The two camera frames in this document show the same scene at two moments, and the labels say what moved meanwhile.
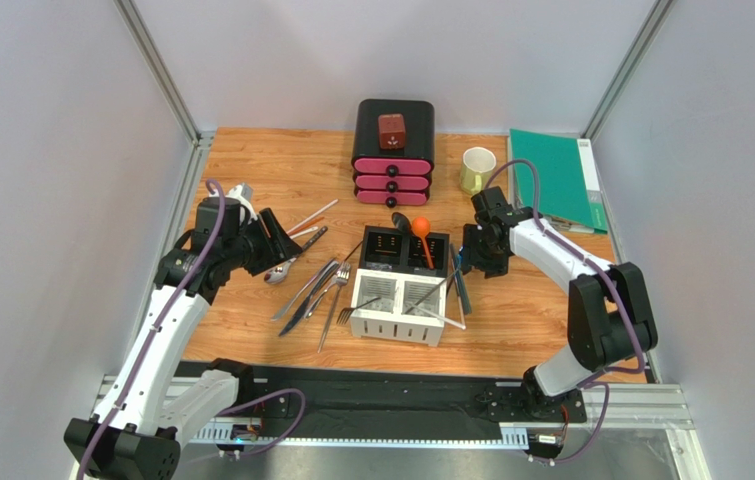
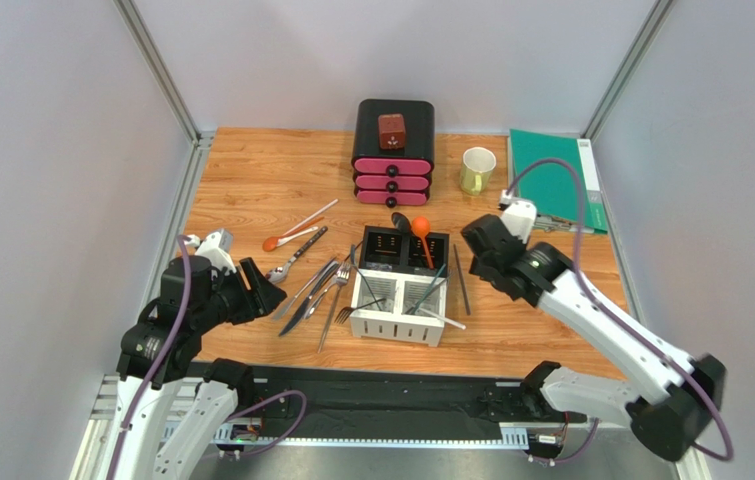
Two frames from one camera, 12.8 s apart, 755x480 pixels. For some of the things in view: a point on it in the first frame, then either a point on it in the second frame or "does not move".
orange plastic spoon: (421, 226) does not move
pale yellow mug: (477, 169) does not move
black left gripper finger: (285, 244) → (265, 292)
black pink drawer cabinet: (393, 177) does not move
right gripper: (480, 248) → (483, 252)
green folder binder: (569, 185) does not move
